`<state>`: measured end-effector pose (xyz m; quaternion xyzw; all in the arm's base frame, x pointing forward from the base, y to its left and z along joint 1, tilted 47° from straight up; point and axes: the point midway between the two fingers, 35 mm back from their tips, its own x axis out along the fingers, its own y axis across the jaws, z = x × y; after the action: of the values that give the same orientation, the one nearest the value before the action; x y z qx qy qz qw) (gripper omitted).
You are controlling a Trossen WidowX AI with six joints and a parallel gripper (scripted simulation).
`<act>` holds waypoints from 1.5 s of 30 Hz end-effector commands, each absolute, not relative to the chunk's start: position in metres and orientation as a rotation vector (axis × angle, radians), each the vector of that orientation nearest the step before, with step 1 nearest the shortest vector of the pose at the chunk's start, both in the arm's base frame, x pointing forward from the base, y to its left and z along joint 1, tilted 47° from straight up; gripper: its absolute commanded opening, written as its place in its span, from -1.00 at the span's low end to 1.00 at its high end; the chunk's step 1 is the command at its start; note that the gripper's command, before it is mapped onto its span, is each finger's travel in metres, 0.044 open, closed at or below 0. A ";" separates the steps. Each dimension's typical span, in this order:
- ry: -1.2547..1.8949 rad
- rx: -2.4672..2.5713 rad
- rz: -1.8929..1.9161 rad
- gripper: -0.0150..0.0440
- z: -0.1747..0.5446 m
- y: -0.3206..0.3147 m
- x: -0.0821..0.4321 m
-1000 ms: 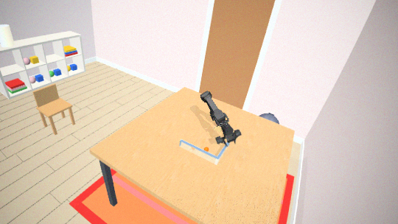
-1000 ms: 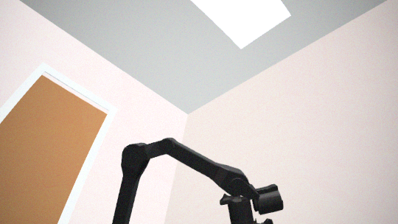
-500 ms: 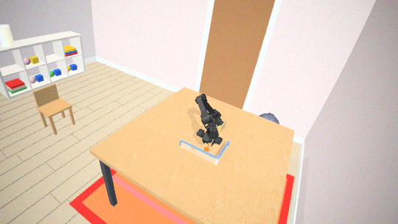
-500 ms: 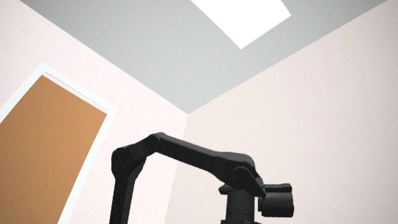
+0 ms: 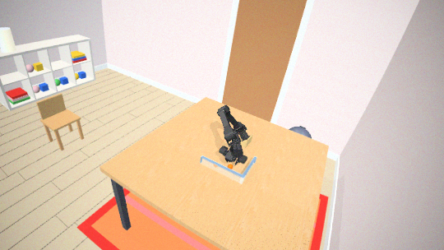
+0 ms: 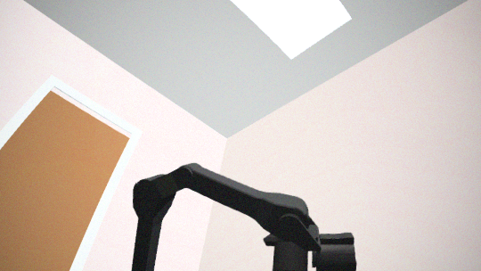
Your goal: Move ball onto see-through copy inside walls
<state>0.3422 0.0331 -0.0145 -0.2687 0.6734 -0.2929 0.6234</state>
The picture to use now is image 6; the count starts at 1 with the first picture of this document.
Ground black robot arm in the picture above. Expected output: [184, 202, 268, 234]
[131, 163, 357, 271]

